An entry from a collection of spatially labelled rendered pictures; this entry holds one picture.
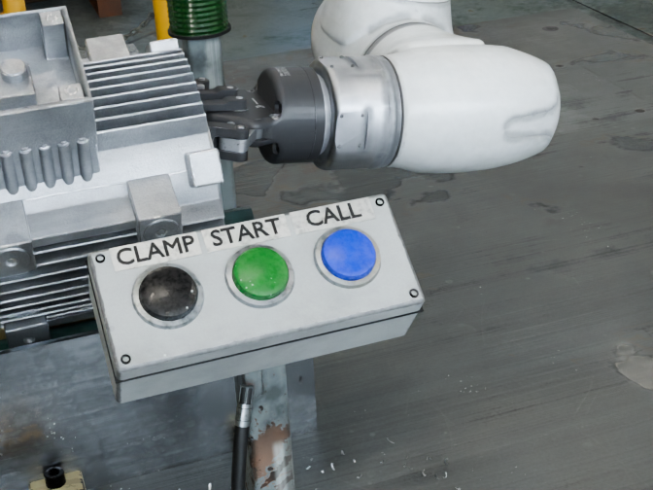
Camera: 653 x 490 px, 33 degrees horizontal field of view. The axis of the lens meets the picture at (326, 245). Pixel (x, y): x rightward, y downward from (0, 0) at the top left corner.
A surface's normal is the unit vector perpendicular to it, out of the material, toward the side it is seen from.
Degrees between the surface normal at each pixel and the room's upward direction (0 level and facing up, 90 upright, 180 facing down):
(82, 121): 113
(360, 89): 48
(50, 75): 23
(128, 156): 55
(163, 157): 59
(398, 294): 37
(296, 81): 32
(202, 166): 68
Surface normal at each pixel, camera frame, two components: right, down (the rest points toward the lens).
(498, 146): 0.38, 0.66
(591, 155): -0.05, -0.89
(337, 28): -0.86, -0.12
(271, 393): 0.34, 0.42
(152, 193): 0.07, -0.65
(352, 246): 0.18, -0.48
